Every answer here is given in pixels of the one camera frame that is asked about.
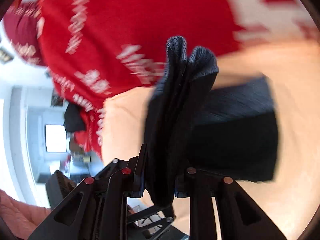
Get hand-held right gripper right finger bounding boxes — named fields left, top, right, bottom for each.
left=174, top=167, right=288, bottom=240

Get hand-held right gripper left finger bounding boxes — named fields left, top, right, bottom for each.
left=27, top=144, right=148, bottom=240

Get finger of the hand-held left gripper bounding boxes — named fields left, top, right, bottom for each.
left=95, top=156, right=139, bottom=180
left=127, top=202, right=175, bottom=239

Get dark navy pants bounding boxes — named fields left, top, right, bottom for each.
left=144, top=35, right=279, bottom=207

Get cluttered table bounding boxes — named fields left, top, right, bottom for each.
left=64, top=152, right=100, bottom=178

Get bright window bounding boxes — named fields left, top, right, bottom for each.
left=44, top=124, right=67, bottom=153

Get dark cloth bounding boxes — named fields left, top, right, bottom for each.
left=64, top=102, right=87, bottom=133

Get cream bed sheet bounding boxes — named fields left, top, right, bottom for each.
left=101, top=39, right=319, bottom=240

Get red printed blanket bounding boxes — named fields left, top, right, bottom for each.
left=37, top=0, right=244, bottom=155

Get dark red printed pillow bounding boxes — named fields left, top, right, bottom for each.
left=4, top=2, right=45, bottom=67

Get framed wall picture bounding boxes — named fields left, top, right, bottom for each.
left=0, top=46, right=13, bottom=64
left=51, top=92, right=63, bottom=107

